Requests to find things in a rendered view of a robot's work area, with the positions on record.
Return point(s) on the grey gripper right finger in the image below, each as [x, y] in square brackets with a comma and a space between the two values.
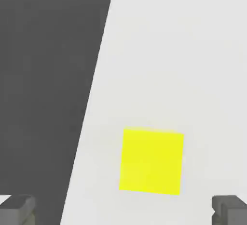
[229, 211]

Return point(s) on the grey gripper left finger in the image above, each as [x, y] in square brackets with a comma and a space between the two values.
[17, 212]

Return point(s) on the small yellow cube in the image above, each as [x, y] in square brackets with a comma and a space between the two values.
[151, 161]

